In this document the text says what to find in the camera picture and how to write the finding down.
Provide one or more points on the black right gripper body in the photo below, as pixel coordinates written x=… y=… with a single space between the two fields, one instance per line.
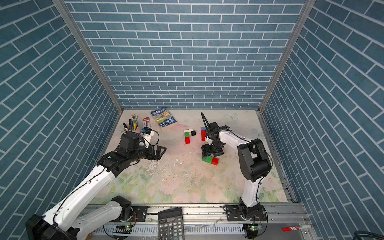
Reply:
x=214 y=149

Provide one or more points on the green square lego brick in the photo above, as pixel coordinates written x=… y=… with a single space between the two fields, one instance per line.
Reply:
x=208 y=159

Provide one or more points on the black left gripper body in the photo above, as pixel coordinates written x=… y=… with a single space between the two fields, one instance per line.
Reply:
x=148 y=153

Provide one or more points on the blue Treehouse paperback book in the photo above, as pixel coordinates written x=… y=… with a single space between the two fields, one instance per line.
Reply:
x=163 y=117

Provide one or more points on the black calculator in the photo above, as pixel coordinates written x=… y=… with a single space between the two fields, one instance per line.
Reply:
x=171 y=224

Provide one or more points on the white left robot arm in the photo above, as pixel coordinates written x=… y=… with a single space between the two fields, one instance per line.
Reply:
x=131 y=149

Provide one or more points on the aluminium corner post left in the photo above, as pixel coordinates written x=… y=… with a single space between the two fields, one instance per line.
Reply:
x=81 y=41

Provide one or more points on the red base lego brick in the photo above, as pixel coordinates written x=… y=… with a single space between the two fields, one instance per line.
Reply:
x=203 y=135

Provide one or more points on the aluminium corner post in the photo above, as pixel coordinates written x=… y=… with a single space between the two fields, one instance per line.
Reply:
x=81 y=41
x=303 y=16

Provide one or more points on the aluminium corner post right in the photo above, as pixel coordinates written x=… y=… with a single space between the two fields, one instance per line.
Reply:
x=303 y=16

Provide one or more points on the bundle of pencils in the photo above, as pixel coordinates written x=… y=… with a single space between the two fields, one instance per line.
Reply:
x=133 y=123

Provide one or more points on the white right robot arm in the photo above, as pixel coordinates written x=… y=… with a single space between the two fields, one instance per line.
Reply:
x=255 y=165

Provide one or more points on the HB pencil box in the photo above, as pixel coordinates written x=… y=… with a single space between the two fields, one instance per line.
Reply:
x=146 y=122

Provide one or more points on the red white marker pen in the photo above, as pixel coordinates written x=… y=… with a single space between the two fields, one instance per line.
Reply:
x=296 y=228

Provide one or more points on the pink metal pencil bucket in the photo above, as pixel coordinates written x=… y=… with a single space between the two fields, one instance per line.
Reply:
x=128 y=128

